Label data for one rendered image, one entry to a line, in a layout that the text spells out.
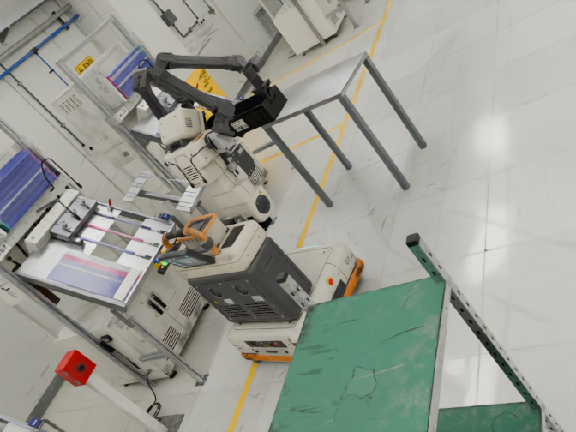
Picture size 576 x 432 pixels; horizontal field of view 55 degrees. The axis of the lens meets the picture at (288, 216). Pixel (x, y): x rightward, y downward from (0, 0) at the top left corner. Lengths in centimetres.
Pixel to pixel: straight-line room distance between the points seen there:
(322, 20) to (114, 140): 368
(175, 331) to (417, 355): 277
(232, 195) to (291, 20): 484
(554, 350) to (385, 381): 119
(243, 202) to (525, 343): 148
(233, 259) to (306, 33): 527
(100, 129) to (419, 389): 373
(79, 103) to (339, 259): 245
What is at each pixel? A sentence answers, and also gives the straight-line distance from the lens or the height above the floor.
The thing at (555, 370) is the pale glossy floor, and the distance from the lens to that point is 237.
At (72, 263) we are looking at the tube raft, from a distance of 358.
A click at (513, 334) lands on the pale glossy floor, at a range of 252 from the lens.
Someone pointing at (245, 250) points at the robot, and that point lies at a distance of 262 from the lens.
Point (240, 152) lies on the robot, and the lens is 290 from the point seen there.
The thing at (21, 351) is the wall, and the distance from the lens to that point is 519.
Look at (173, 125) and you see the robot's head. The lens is 281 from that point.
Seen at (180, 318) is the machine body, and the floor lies 18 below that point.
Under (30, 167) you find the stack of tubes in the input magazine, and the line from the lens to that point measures 382.
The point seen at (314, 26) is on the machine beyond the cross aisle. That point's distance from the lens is 746.
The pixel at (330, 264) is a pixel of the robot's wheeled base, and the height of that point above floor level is 27.
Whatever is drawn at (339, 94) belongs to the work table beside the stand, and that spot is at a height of 79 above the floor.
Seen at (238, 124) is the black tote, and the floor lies 108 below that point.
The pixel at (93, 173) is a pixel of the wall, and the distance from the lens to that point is 594.
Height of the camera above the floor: 188
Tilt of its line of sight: 26 degrees down
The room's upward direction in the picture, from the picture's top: 41 degrees counter-clockwise
